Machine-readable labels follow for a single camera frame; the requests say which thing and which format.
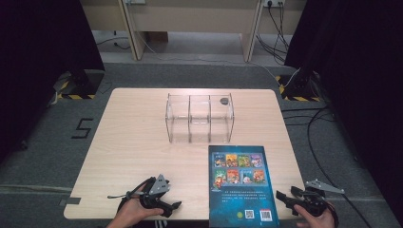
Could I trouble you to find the person's right hand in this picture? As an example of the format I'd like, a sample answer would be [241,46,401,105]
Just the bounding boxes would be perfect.
[294,204,336,228]

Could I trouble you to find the person's left hand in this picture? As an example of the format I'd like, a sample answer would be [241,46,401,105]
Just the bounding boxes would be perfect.
[106,195,164,228]

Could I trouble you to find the blue picture book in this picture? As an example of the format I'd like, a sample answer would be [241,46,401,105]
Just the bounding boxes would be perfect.
[207,144,280,228]

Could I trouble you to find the bundle of black cables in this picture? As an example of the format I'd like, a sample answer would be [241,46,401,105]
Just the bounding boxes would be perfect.
[256,2,291,65]

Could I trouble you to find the long black floor cable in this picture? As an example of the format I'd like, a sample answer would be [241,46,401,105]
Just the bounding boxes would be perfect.
[306,106,373,228]

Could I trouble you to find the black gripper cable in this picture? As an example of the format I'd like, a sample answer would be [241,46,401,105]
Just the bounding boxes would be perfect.
[106,178,152,201]
[326,202,340,228]

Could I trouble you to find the clear acrylic divided organizer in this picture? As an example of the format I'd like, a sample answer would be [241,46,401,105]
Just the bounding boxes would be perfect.
[164,92,236,144]

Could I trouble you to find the black curtain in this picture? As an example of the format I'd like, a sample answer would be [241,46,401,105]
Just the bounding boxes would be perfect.
[284,0,403,219]
[0,0,106,161]

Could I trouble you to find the brown box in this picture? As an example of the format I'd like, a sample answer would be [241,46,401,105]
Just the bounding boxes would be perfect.
[147,30,169,44]

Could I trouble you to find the black stand base hazard tape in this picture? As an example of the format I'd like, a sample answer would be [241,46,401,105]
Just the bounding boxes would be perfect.
[51,69,106,101]
[275,69,323,103]

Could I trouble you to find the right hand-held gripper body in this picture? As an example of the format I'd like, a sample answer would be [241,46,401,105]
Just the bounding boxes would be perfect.
[296,179,345,218]

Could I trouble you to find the grey tape strip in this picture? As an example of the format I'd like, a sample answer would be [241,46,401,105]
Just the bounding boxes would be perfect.
[58,197,82,207]

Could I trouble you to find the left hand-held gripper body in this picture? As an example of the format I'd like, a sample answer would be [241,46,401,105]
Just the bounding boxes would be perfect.
[139,174,171,210]

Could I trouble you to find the white wall socket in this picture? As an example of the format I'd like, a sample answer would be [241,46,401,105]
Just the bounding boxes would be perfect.
[262,0,286,9]

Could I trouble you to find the black floor cables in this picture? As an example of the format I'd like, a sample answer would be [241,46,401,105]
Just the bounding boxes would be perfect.
[280,105,336,126]

